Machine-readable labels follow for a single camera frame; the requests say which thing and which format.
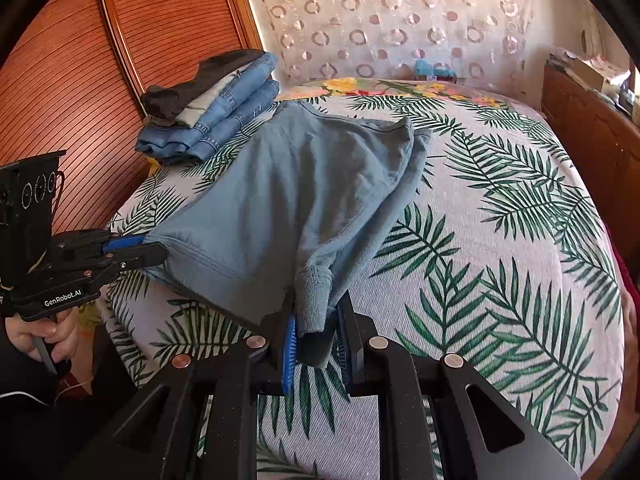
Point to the person's left forearm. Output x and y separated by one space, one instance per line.
30 425

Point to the person's left hand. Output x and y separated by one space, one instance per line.
62 332

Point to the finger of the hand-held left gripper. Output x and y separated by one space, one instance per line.
122 244
137 257

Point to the bed with leaf-print sheet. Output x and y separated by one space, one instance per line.
500 260

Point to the folded grey pants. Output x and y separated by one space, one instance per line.
200 108

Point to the cardboard box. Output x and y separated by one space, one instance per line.
587 74

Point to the light blue denim shorts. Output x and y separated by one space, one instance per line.
280 200

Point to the blue plastic bag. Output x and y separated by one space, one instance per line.
432 70

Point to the stack of papers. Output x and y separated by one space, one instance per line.
607 62

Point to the folded black pants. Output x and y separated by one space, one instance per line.
200 85

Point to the circle patterned sheer curtain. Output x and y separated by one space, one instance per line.
400 20

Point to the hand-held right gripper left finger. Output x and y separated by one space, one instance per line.
289 355

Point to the folded blue jeans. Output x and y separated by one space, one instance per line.
255 70
235 120

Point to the red cloth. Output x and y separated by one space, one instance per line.
625 270

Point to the long wooden cabinet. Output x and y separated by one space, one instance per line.
590 130

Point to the floral blanket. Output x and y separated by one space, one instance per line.
350 86

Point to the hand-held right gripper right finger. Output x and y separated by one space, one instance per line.
345 355

